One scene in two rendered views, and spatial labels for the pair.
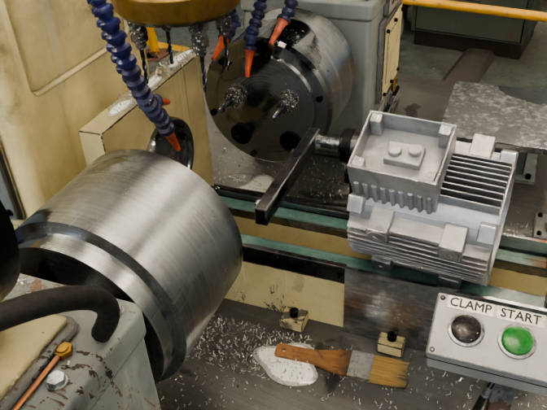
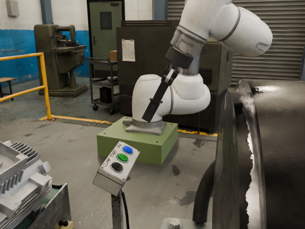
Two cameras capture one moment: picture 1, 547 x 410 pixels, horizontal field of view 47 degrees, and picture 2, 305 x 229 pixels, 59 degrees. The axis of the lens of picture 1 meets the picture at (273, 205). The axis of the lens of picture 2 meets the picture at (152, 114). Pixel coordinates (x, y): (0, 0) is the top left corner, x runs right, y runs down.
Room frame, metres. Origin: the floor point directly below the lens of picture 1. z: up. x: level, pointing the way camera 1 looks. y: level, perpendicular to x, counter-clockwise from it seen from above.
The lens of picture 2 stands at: (0.50, 0.42, 1.40)
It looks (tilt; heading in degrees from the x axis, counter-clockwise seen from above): 18 degrees down; 257
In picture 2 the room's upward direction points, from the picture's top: straight up
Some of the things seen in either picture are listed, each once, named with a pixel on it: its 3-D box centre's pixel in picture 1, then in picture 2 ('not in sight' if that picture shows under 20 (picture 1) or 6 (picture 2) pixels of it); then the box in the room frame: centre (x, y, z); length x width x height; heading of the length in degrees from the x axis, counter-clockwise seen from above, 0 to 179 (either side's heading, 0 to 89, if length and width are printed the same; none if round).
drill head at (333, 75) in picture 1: (287, 78); not in sight; (1.16, -0.04, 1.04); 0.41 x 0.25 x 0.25; 157
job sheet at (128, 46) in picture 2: not in sight; (128, 50); (-0.04, -3.61, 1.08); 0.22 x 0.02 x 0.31; 139
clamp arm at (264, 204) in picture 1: (291, 172); not in sight; (0.85, -0.03, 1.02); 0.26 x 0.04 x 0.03; 157
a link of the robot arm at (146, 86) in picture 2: not in sight; (150, 96); (0.22, -0.89, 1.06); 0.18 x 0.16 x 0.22; 179
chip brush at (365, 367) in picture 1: (340, 362); not in sight; (0.64, -0.09, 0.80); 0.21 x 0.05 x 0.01; 72
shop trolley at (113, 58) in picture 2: not in sight; (115, 81); (0.11, -4.36, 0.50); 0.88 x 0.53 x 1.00; 42
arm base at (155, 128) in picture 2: not in sight; (143, 122); (0.25, -0.90, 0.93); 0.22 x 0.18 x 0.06; 155
